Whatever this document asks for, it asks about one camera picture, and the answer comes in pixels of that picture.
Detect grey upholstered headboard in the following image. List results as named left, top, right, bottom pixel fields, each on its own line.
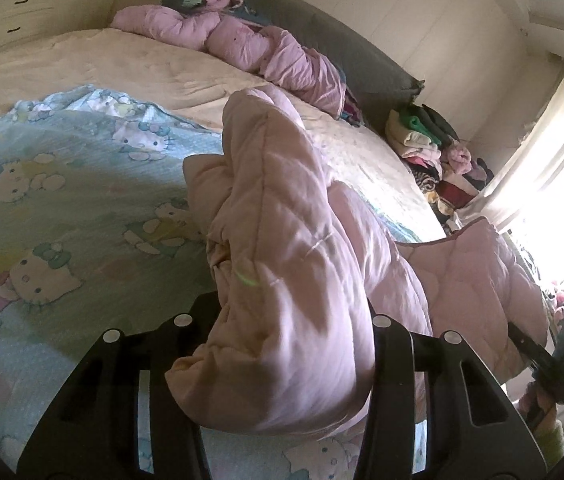
left=233, top=0, right=424, bottom=132

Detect pile of folded clothes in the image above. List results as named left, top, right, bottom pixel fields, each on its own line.
left=385, top=104, right=494, bottom=233

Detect person's right hand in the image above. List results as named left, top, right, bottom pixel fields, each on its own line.
left=516, top=382, right=558, bottom=436

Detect beige bed blanket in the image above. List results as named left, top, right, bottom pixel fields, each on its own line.
left=0, top=28, right=445, bottom=242

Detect pink puffer jacket at headboard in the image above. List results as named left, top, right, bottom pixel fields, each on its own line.
left=111, top=0, right=362, bottom=126

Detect light pink quilted coat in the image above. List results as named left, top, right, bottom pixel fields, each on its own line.
left=166, top=86, right=548, bottom=438

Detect cream window curtain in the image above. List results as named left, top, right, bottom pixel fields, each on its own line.
left=458, top=77, right=564, bottom=232

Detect blue Hello Kitty bedsheet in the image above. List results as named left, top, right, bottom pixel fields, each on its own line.
left=0, top=83, right=429, bottom=480

